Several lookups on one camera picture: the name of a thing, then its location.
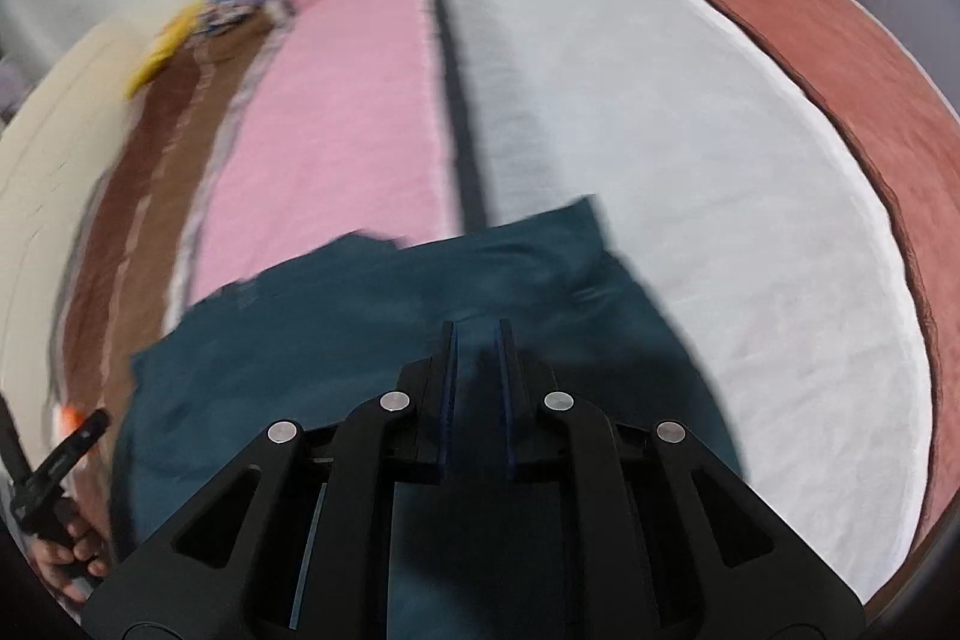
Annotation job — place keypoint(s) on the teal quilted jacket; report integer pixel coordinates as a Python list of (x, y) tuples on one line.
[(360, 310)]

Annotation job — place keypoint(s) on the yellow pillow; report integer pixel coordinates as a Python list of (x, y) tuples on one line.
[(161, 55)]

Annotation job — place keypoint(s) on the person's left hand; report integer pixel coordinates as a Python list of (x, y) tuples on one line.
[(75, 557)]

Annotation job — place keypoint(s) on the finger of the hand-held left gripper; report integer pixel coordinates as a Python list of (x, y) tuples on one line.
[(79, 441), (13, 437)]

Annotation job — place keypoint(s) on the white bed headboard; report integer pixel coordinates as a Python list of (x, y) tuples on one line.
[(45, 197)]

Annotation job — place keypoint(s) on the striped blanket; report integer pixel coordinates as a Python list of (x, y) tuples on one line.
[(637, 160)]

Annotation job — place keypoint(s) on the plastic bag with orange pack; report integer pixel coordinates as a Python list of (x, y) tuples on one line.
[(69, 419)]

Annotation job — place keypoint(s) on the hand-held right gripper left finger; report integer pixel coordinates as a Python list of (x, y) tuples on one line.
[(448, 400)]

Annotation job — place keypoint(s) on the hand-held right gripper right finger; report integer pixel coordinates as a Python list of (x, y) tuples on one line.
[(505, 400)]

